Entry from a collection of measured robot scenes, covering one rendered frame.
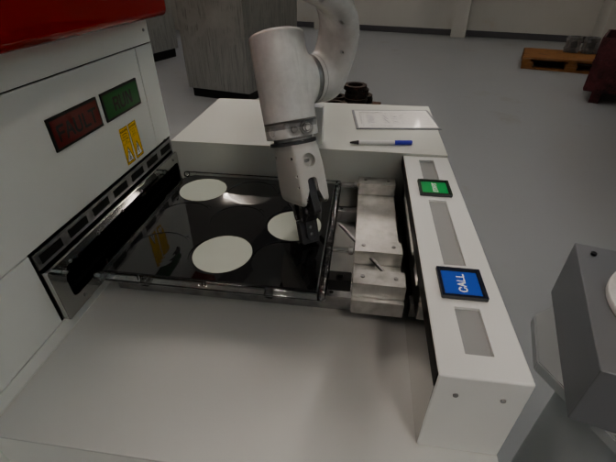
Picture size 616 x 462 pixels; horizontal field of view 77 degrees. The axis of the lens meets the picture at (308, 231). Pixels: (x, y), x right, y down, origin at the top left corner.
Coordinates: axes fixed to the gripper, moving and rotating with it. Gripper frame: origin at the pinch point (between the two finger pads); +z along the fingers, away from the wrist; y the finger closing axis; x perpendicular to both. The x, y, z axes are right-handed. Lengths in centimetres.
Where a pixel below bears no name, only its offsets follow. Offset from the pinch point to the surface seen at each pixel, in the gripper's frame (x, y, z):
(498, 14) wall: -749, 573, -159
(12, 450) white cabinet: 48, -4, 16
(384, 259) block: -9.4, -8.3, 6.0
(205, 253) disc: 17.0, 5.1, 0.4
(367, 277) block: -3.3, -12.2, 5.9
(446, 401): 0.9, -32.4, 12.4
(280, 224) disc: 2.3, 7.4, -0.5
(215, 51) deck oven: -92, 393, -100
